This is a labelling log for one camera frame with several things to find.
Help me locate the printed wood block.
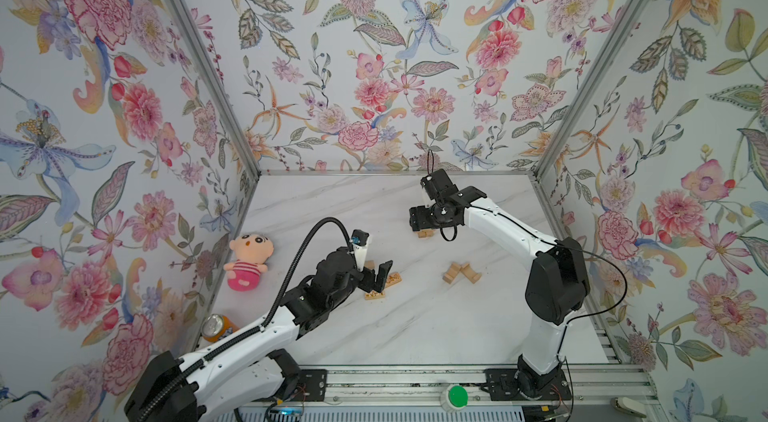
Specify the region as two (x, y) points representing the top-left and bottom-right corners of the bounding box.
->
(364, 291), (386, 301)
(385, 272), (402, 288)

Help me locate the pink plush doll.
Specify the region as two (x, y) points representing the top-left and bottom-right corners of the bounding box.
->
(224, 233), (274, 292)

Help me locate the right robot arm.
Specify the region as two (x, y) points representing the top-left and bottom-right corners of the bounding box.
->
(409, 198), (590, 400)

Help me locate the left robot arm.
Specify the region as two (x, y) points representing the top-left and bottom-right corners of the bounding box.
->
(124, 248), (393, 421)

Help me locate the orange drink can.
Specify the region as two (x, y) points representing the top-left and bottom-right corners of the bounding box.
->
(201, 314), (239, 343)

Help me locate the green round button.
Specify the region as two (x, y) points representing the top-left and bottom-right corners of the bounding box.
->
(440, 384), (469, 412)

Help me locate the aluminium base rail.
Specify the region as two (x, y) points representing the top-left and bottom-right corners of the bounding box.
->
(299, 363), (659, 407)

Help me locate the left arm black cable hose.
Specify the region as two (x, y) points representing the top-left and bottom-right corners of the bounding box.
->
(134, 216), (355, 422)

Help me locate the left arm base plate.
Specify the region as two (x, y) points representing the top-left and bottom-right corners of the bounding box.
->
(242, 367), (328, 404)

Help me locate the wood arch block right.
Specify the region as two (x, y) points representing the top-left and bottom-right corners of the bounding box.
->
(460, 263), (482, 284)

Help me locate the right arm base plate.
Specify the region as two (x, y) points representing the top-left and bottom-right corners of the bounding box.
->
(484, 367), (572, 402)

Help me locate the wood arch block left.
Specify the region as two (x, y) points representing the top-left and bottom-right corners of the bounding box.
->
(442, 262), (462, 284)

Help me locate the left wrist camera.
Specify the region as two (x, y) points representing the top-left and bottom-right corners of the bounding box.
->
(350, 229), (371, 271)

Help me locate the printed wood block lower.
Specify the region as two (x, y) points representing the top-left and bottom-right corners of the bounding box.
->
(364, 291), (386, 301)

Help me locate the wood arch block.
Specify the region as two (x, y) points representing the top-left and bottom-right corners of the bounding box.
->
(442, 262), (462, 284)
(460, 263), (482, 284)

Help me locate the printed wood block upper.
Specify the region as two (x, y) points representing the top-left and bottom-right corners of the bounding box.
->
(385, 272), (402, 288)

